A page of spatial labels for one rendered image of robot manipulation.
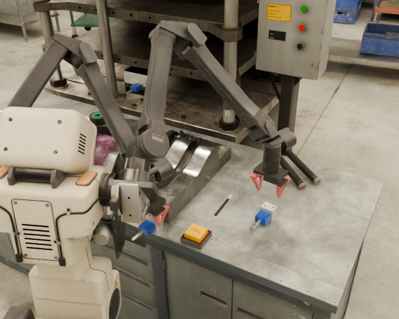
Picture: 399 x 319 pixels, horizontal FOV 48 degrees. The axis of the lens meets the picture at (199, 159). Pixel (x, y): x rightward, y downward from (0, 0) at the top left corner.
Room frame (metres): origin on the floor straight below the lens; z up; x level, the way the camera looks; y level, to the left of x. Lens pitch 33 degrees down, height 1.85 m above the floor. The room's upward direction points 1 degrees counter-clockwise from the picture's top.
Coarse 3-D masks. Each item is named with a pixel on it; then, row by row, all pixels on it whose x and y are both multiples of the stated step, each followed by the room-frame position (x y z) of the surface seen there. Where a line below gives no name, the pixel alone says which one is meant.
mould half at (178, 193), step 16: (176, 144) 1.56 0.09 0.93; (208, 144) 1.55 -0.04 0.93; (176, 160) 1.49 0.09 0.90; (192, 160) 1.47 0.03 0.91; (208, 160) 1.48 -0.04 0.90; (224, 160) 1.60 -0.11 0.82; (192, 176) 1.40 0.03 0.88; (208, 176) 1.47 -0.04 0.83; (176, 192) 1.28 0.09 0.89; (192, 192) 1.36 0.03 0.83; (176, 208) 1.26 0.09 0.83
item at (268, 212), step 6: (264, 204) 1.25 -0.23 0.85; (270, 204) 1.25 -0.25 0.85; (264, 210) 1.23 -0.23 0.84; (270, 210) 1.22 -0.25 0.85; (276, 210) 1.24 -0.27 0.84; (258, 216) 1.20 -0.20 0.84; (264, 216) 1.20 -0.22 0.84; (270, 216) 1.21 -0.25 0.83; (258, 222) 1.18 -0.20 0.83; (264, 222) 1.18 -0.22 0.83; (270, 222) 1.21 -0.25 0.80; (252, 228) 1.16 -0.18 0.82
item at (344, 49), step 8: (384, 0) 4.29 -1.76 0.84; (392, 0) 4.26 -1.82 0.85; (336, 40) 4.98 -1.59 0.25; (344, 40) 4.98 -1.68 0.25; (352, 40) 4.98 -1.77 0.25; (360, 40) 4.97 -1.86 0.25; (336, 48) 4.70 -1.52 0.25; (344, 48) 4.70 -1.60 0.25; (352, 48) 4.70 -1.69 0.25; (328, 56) 4.50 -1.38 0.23; (336, 56) 4.47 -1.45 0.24; (344, 56) 4.44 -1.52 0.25; (352, 56) 4.44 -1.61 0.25; (360, 56) 4.43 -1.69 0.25; (368, 56) 4.43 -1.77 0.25; (376, 56) 4.42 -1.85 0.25; (384, 56) 4.42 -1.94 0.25; (384, 64) 4.27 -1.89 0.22; (392, 64) 4.24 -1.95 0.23
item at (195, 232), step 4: (192, 224) 1.17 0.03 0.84; (188, 228) 1.15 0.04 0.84; (192, 228) 1.15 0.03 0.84; (196, 228) 1.15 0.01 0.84; (200, 228) 1.15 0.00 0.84; (204, 228) 1.15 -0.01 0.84; (188, 232) 1.13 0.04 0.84; (192, 232) 1.13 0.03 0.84; (196, 232) 1.13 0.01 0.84; (200, 232) 1.13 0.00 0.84; (204, 232) 1.13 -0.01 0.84; (184, 236) 1.13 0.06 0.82; (188, 236) 1.12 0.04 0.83; (192, 236) 1.11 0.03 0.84; (196, 236) 1.11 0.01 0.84; (200, 236) 1.11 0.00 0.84; (204, 236) 1.13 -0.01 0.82; (196, 240) 1.10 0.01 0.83; (200, 240) 1.10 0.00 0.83
